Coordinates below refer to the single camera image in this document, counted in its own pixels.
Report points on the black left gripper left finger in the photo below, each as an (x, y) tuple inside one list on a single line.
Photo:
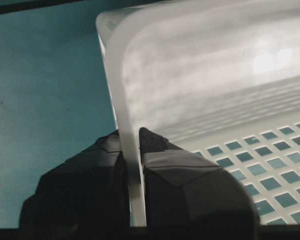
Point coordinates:
[(90, 188)]

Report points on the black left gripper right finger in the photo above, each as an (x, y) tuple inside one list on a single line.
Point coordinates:
[(184, 189)]

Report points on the white perforated plastic basket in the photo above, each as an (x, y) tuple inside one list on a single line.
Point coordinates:
[(218, 78)]

